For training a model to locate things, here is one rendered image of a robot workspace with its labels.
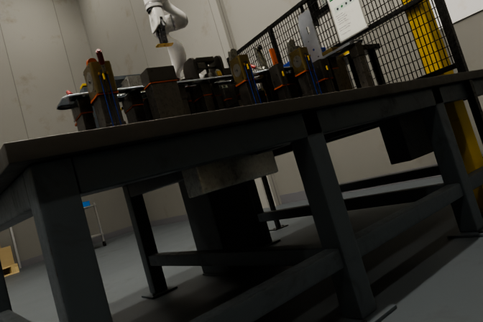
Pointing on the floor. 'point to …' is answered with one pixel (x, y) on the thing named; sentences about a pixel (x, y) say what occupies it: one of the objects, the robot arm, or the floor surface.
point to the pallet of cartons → (8, 261)
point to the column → (223, 223)
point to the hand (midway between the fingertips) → (163, 39)
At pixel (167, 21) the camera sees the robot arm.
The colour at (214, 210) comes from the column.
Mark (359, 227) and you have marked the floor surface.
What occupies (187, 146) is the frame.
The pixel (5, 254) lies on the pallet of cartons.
